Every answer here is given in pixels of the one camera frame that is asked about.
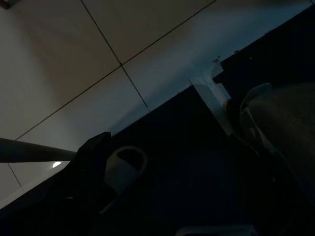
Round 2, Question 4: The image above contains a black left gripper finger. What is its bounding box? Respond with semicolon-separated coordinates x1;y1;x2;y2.
41;132;111;236

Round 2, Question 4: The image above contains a white cylindrical tube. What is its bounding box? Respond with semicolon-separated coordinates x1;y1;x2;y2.
99;145;148;214

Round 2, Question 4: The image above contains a plain black floor mat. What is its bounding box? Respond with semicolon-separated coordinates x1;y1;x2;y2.
0;4;315;236

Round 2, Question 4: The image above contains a white tape strip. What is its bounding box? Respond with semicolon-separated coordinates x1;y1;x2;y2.
188;58;232;118

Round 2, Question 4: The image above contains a grey robot leg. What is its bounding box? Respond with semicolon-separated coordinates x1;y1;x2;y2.
228;83;315;187

